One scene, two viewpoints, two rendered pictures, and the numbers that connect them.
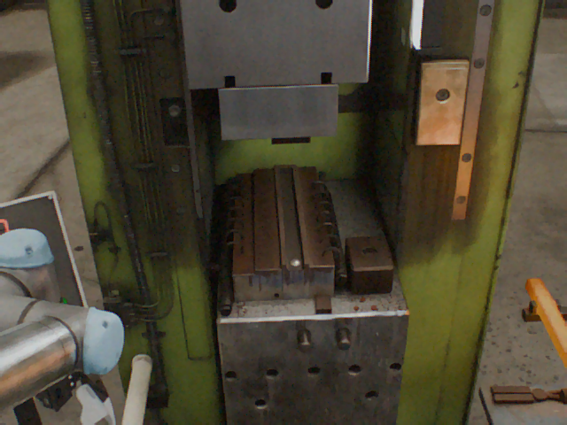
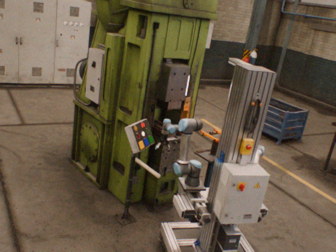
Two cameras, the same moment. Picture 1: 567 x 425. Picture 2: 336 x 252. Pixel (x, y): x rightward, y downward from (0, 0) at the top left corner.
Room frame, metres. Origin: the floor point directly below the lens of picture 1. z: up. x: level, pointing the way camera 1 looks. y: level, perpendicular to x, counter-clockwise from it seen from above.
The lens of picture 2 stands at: (-1.93, 2.61, 2.44)
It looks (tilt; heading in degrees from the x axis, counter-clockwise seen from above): 19 degrees down; 319
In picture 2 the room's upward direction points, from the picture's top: 9 degrees clockwise
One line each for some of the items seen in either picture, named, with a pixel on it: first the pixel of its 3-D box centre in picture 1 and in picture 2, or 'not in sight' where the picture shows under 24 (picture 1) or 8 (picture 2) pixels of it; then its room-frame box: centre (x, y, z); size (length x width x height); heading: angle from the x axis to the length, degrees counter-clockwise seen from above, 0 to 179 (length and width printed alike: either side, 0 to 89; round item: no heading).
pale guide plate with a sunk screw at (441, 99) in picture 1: (440, 104); (186, 103); (1.18, -0.31, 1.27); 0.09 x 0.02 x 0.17; 92
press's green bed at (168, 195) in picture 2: not in sight; (154, 178); (1.27, -0.05, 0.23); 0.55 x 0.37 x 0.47; 2
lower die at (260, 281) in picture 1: (279, 225); (159, 127); (1.25, 0.01, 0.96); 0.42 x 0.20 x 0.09; 2
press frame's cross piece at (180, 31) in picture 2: not in sight; (167, 34); (1.41, -0.04, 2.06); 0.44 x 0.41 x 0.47; 2
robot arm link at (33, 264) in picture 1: (26, 274); (166, 124); (0.72, 0.35, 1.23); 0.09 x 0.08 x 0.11; 164
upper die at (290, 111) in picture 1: (275, 71); (163, 99); (1.25, 0.01, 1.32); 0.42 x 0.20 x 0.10; 2
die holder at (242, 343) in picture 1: (304, 312); (159, 146); (1.27, -0.05, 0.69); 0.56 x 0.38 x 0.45; 2
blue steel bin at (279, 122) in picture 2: not in sight; (272, 117); (2.36, -4.04, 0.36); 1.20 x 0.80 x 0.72; 177
